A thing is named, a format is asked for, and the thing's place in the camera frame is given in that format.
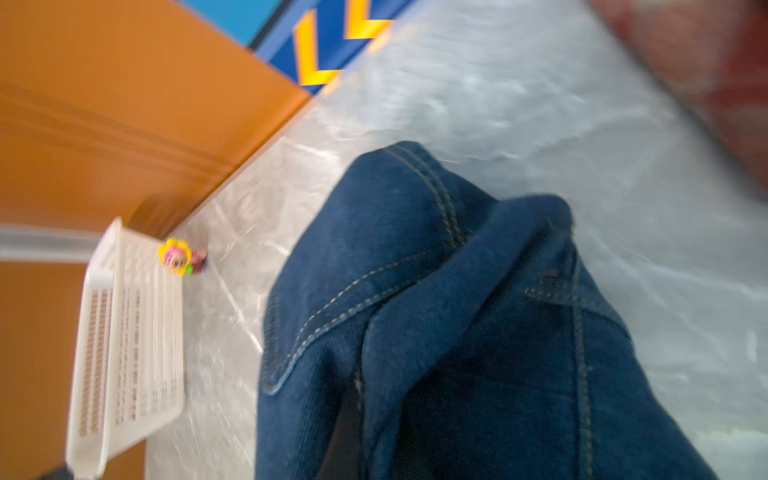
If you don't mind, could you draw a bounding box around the yellow flower pink bear toy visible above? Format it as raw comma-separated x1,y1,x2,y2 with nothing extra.
157,238,208,276

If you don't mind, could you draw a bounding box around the white plastic laundry basket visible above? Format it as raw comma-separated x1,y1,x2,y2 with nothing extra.
66,219,186,479

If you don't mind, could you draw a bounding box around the red plaid skirt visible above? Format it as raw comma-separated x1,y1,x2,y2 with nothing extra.
590,0,767,186

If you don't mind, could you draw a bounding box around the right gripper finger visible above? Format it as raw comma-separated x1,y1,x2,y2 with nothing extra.
316,383,366,480

